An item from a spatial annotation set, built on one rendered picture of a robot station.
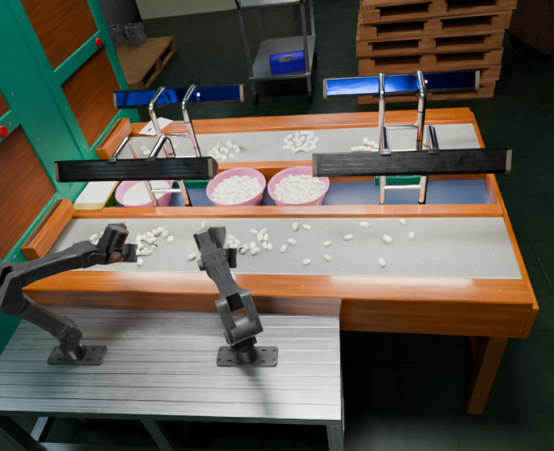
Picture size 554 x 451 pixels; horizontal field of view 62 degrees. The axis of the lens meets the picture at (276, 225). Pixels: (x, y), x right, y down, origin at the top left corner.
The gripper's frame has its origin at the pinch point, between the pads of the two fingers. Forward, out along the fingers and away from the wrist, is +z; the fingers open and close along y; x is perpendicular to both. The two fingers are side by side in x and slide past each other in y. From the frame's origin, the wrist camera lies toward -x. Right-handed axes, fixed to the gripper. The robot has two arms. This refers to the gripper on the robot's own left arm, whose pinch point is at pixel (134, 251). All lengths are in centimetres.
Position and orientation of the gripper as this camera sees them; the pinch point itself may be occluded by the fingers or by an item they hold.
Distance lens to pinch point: 176.7
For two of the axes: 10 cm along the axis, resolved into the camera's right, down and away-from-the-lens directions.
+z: 1.9, -0.4, 9.8
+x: 0.0, 10.0, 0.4
